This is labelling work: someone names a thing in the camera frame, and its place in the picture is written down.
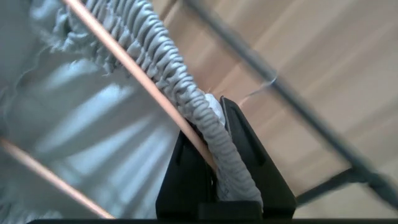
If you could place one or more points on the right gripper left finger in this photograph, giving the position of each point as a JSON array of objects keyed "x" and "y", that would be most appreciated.
[{"x": 183, "y": 186}]

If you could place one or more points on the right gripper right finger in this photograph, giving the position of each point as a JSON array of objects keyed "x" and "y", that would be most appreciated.
[{"x": 267, "y": 186}]

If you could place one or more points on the pale grey shorts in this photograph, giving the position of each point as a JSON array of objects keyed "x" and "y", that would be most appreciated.
[{"x": 77, "y": 124}]

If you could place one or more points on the pink clothes hanger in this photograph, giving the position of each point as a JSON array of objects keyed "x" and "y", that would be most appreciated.
[{"x": 129, "y": 69}]

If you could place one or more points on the black clothes rack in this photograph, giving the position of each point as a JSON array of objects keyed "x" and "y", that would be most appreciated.
[{"x": 311, "y": 119}]

